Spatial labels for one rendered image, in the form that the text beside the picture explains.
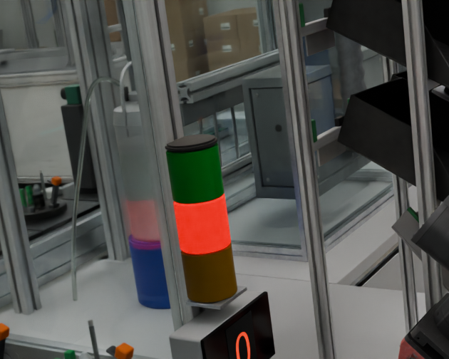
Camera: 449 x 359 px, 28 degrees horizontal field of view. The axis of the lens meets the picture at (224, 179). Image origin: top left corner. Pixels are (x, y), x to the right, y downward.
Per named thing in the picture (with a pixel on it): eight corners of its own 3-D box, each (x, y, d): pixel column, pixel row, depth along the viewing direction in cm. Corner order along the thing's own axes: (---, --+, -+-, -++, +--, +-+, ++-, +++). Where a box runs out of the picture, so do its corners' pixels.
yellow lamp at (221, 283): (246, 285, 89) (240, 239, 88) (220, 305, 85) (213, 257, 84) (205, 281, 92) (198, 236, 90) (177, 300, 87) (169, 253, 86)
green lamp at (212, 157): (234, 189, 86) (227, 140, 85) (206, 205, 82) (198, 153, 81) (192, 187, 89) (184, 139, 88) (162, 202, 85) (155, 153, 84)
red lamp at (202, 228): (240, 238, 88) (234, 190, 86) (213, 256, 84) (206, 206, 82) (198, 235, 90) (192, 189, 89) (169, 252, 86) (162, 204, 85)
